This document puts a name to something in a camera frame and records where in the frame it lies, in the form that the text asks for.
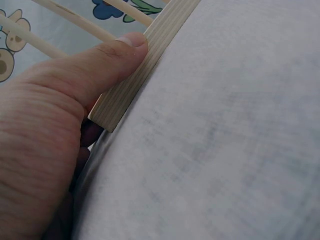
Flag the person's left hand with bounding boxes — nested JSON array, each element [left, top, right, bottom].
[[0, 31, 150, 240]]

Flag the wooden dowel rack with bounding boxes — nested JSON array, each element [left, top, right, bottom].
[[0, 0, 201, 134]]

